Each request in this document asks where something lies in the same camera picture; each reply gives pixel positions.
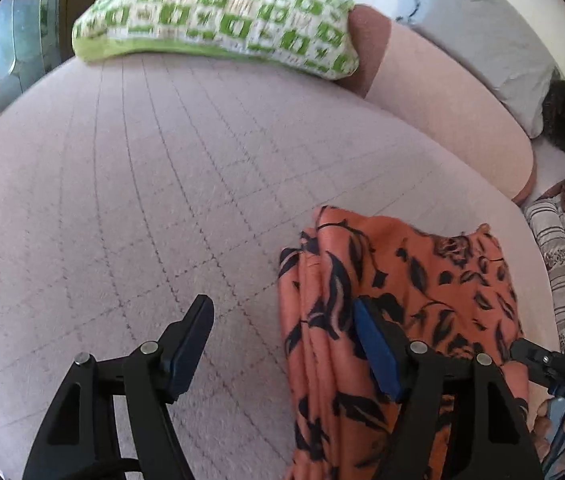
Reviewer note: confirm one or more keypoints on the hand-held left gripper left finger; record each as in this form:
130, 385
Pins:
190, 347

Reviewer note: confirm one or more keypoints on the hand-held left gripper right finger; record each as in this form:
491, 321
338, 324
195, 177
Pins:
377, 350

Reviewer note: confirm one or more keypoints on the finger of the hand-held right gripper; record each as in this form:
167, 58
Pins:
532, 357

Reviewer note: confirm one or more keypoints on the orange floral garment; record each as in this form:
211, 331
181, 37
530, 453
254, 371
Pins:
442, 280

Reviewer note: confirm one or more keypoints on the person's right hand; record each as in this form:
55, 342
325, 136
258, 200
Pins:
542, 430

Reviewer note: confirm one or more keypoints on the striped beige blanket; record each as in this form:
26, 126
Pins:
562, 250

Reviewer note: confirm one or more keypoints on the pink quilted bed cover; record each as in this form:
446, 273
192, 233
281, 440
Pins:
137, 200

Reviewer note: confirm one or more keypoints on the pink bolster cushion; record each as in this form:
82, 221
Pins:
442, 90

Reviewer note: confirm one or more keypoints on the grey pillow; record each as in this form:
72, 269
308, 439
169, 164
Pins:
482, 25

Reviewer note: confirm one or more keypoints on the green white patterned pillow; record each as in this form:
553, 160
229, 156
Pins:
222, 10

